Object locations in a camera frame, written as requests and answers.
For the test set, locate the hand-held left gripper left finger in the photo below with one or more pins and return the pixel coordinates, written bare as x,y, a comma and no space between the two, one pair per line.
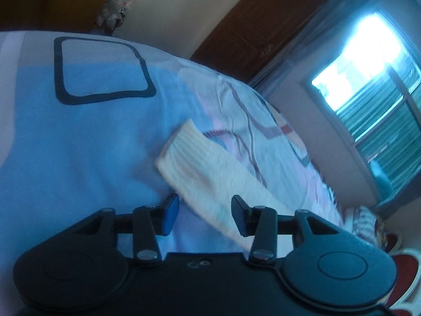
171,215

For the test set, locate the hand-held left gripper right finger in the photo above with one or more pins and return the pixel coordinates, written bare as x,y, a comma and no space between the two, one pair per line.
238,216

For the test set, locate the cream knit garment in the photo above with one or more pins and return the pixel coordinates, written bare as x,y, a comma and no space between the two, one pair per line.
210,174

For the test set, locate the patterned bed sheet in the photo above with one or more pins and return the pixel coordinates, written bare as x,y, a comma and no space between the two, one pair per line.
82,144

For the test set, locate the striped folded blanket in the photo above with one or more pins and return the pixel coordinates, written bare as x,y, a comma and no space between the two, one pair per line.
363,223

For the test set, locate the red heart-shaped headboard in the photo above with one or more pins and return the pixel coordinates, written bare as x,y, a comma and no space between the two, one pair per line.
406,270

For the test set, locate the window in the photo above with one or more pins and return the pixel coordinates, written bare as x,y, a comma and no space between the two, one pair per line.
365,82

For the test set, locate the brown wooden door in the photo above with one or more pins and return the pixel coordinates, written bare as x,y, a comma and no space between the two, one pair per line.
259,29

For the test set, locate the grey curtain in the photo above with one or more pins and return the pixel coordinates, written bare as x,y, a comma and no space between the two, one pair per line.
309,39

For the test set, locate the crumpled plastic bag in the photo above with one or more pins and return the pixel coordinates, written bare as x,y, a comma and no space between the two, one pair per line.
111,14

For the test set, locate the wooden desk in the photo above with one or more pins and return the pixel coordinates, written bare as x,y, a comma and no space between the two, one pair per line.
49,0

